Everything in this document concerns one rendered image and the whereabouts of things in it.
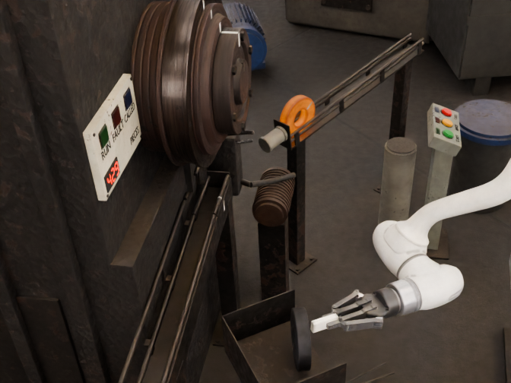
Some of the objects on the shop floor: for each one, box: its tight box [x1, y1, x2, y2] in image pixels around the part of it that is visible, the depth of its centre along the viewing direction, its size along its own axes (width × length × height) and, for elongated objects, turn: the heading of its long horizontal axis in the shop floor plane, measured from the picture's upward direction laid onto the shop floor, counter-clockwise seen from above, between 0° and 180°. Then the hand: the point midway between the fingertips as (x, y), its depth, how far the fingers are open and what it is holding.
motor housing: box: [252, 166, 295, 300], centre depth 259 cm, size 13×22×54 cm, turn 173°
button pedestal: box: [424, 103, 462, 260], centre depth 274 cm, size 16×24×62 cm, turn 173°
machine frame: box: [0, 0, 221, 383], centre depth 206 cm, size 73×108×176 cm
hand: (324, 323), depth 171 cm, fingers closed
